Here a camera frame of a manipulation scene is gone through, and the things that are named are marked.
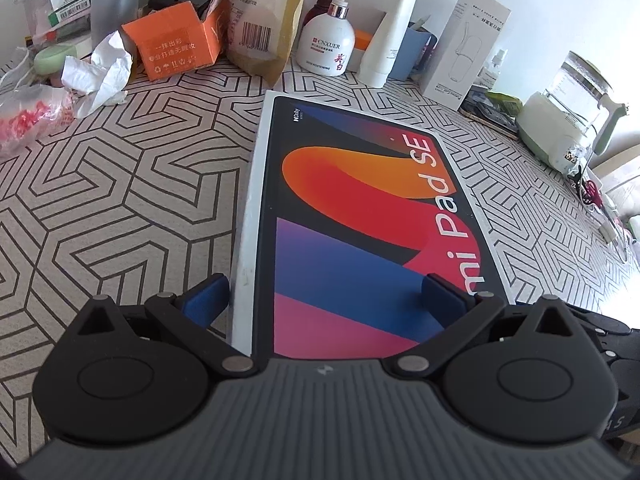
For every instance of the white cosmetic tube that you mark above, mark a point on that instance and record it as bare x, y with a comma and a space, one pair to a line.
392, 35

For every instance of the frosted bottle with copper cap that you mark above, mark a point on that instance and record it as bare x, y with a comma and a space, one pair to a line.
116, 5

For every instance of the clear bag with red pieces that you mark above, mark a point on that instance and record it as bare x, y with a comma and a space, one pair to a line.
30, 120

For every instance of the cream furniture edge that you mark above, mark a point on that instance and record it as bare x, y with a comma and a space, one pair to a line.
620, 170

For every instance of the white pump bottle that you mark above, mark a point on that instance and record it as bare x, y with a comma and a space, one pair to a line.
325, 45

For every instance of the small orange white box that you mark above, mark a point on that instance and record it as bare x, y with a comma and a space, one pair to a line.
361, 47

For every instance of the geometric patterned desktop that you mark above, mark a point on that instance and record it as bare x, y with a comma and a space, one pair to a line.
125, 185

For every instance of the green round case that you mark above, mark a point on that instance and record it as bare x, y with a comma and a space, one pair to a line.
52, 59

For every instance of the tan snack bag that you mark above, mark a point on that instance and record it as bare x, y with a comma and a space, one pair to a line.
265, 20

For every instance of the orange cardboard box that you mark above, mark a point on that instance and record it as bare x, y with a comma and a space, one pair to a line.
170, 45

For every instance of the crumpled white tissue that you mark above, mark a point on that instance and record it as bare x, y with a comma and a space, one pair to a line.
107, 72

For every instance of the brown small bottle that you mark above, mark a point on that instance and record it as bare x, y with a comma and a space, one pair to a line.
316, 10

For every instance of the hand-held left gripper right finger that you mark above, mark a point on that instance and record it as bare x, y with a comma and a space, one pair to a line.
445, 300

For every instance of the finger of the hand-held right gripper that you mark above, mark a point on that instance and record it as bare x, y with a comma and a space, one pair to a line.
605, 325

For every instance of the black flat items stack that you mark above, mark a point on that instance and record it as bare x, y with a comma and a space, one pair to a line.
487, 117

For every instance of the green packet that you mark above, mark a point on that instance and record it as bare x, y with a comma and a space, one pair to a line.
505, 102

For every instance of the small clear spray bottle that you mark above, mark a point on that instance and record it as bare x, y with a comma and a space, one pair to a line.
492, 72

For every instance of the white kettle heating base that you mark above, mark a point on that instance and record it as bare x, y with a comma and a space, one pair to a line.
545, 130

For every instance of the blue pen cup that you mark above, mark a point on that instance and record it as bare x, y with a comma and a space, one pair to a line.
417, 52

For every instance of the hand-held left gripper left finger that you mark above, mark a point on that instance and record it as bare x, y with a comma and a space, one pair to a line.
205, 302

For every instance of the barcode labelled packets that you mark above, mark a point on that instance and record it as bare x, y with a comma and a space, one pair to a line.
65, 12

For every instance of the red small scissors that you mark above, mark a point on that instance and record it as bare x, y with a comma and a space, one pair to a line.
592, 192

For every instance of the tall white carton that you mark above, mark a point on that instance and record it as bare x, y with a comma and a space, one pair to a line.
472, 45

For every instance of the colourful tablet box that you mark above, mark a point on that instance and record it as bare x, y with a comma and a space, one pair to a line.
350, 210

